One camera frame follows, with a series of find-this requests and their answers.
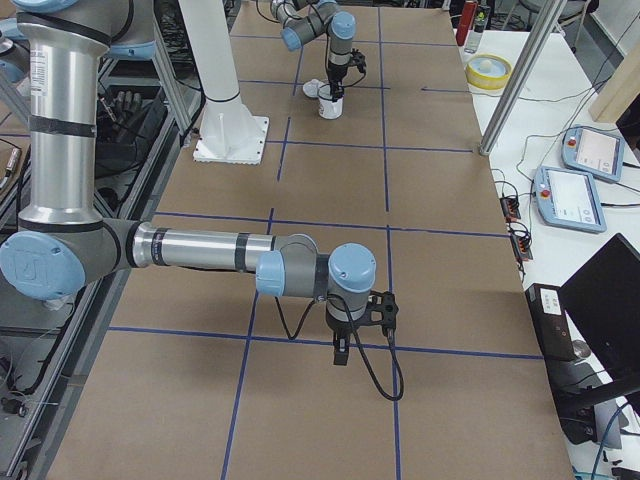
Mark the brown paper table cover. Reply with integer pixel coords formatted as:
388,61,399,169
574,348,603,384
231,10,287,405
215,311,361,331
44,5,576,480

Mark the white enamel mug lid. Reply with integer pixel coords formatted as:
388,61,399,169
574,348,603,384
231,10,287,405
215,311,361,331
302,79,324,99

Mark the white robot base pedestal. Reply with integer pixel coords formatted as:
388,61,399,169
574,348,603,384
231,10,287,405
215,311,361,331
179,0,269,165

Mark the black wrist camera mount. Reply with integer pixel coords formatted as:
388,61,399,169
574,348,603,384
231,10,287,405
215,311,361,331
349,48,367,74
358,291,399,338

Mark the lower orange connector board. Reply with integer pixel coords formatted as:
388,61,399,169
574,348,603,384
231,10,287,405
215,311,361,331
510,234,533,262

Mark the aluminium frame post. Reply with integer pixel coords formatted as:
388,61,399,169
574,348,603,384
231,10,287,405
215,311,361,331
479,0,567,156

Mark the upper teach pendant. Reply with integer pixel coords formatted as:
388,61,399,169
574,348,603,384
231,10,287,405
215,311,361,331
561,125,624,183

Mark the teach pendant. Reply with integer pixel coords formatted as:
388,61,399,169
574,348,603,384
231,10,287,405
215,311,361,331
533,166,607,233
561,125,624,183

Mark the black computer box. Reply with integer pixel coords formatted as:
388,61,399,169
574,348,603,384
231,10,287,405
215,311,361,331
525,283,576,362

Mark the yellow rimmed round container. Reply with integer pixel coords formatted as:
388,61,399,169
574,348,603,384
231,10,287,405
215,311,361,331
465,53,512,91

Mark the clear glass funnel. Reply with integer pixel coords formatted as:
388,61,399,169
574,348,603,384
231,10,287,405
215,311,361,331
318,84,343,102

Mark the red bottle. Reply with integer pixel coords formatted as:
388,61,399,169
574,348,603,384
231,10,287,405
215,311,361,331
456,0,477,47

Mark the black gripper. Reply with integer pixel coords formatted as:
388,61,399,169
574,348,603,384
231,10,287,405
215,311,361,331
332,329,351,366
326,61,348,101

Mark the upper orange connector board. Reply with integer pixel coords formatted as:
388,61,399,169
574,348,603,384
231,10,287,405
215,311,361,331
499,195,521,222

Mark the lower teach pendant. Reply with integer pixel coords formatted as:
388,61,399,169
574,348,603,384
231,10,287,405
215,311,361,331
533,166,607,233

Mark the white enamel mug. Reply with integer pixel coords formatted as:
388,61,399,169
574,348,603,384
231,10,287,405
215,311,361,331
318,99,343,120

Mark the orange connector board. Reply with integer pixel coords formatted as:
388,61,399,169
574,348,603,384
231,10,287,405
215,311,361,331
499,195,521,222
510,234,533,262

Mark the black monitor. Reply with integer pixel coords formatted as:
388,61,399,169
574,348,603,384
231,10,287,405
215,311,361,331
559,233,639,379

